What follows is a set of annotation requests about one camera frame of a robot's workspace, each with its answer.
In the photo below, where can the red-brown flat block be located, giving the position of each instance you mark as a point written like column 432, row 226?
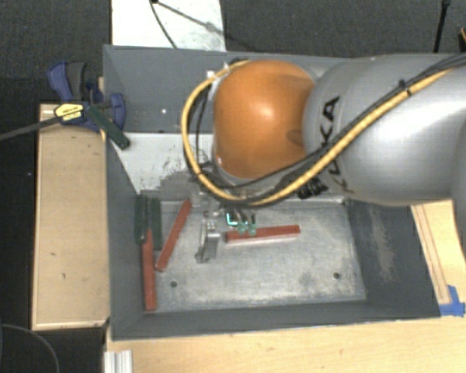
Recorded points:
column 268, row 234
column 174, row 234
column 149, row 274

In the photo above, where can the grey metal bin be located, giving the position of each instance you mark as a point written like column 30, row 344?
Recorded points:
column 279, row 278

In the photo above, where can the black cylinder on white bracket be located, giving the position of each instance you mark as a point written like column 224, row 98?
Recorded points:
column 311, row 190

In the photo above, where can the dark green flat block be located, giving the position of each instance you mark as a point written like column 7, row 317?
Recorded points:
column 140, row 218
column 155, row 222

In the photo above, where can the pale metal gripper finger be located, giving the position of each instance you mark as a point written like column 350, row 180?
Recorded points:
column 200, row 253
column 213, row 245

